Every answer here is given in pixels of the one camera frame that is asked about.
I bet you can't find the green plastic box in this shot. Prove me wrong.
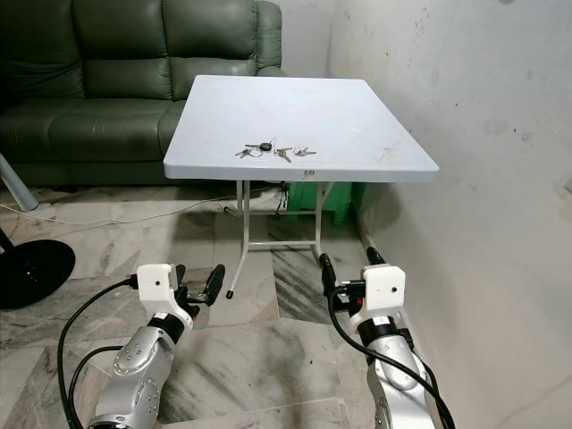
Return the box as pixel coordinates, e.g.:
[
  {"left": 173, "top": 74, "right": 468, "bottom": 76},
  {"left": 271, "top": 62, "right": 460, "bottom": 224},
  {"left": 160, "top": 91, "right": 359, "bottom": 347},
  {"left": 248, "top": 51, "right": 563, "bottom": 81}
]
[{"left": 284, "top": 181, "right": 355, "bottom": 225}]

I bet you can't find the key bunch with black fob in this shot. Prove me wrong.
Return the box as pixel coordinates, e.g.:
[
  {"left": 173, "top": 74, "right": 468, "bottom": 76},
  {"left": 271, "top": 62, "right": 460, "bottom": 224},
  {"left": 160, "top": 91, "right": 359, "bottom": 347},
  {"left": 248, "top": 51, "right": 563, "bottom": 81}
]
[{"left": 235, "top": 139, "right": 276, "bottom": 160}]

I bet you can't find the black round-base stand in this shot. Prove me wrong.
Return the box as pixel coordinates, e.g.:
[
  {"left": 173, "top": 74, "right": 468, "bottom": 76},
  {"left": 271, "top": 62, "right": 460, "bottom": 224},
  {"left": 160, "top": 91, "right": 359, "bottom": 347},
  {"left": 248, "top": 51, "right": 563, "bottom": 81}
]
[{"left": 0, "top": 228, "right": 77, "bottom": 312}]

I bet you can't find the white folding table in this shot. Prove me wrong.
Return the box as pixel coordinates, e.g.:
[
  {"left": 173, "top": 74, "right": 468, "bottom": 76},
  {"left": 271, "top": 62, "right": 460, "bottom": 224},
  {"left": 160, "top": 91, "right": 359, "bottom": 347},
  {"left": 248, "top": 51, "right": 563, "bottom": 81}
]
[{"left": 163, "top": 74, "right": 440, "bottom": 299}]

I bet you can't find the grey metal pole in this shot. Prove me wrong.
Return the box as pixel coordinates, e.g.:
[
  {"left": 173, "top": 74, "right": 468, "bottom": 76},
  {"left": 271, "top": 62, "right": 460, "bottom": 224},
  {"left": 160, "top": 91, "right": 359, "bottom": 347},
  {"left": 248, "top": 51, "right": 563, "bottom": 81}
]
[{"left": 0, "top": 159, "right": 39, "bottom": 214}]

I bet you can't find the dark green leather sofa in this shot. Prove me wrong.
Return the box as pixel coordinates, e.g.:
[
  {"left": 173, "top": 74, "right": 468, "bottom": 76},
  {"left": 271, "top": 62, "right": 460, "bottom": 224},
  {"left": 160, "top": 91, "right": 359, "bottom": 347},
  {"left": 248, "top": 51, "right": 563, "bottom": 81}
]
[{"left": 0, "top": 0, "right": 285, "bottom": 187}]

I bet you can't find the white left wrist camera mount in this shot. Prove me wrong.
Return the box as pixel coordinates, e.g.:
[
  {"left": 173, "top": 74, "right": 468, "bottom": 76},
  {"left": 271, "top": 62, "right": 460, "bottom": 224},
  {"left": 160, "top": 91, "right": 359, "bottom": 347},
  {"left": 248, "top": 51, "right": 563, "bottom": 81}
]
[{"left": 136, "top": 264, "right": 178, "bottom": 306}]

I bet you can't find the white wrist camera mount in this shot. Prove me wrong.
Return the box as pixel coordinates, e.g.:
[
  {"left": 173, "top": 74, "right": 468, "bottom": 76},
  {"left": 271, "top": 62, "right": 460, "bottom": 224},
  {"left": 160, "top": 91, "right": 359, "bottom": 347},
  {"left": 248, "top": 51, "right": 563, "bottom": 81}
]
[
  {"left": 361, "top": 264, "right": 407, "bottom": 311},
  {"left": 136, "top": 264, "right": 178, "bottom": 306}
]

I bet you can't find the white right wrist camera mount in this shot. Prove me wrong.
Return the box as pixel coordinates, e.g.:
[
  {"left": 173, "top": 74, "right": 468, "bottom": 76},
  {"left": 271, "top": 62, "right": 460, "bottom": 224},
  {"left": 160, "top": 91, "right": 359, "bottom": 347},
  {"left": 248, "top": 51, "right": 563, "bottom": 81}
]
[{"left": 361, "top": 264, "right": 407, "bottom": 311}]

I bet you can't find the thin white floor cable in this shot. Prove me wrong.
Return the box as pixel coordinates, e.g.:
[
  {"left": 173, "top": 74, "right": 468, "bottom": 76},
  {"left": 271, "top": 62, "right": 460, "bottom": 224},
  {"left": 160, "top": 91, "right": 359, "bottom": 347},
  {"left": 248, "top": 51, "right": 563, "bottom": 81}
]
[{"left": 0, "top": 197, "right": 239, "bottom": 225}]

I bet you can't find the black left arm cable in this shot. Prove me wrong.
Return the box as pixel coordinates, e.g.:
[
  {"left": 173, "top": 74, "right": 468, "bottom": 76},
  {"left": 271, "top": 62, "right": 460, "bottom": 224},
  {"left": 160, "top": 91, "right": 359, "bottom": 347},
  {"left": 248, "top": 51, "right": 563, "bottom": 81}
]
[{"left": 56, "top": 278, "right": 141, "bottom": 429}]

